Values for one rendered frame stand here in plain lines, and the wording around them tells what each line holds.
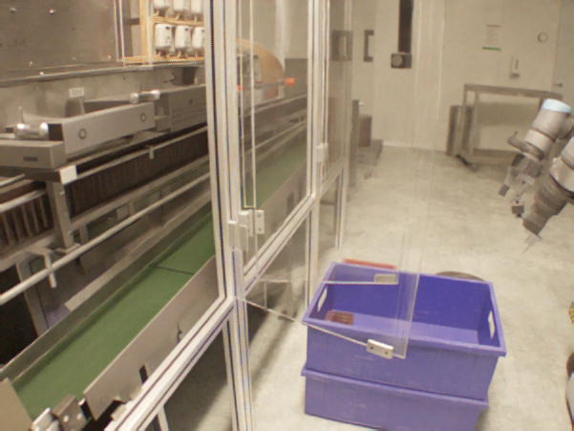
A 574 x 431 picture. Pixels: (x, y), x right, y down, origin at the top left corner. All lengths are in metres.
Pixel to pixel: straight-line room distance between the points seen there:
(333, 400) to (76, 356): 0.89
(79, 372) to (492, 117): 5.63
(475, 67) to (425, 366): 4.92
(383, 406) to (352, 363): 0.20
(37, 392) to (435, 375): 1.04
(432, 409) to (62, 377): 1.07
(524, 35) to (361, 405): 5.23
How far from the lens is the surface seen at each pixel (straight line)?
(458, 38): 5.84
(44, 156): 0.77
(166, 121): 1.04
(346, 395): 1.43
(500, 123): 5.97
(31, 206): 0.81
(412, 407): 1.43
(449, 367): 1.31
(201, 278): 1.04
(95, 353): 0.86
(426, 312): 1.64
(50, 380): 0.84
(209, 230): 1.25
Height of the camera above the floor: 1.16
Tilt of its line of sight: 21 degrees down
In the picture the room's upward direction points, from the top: straight up
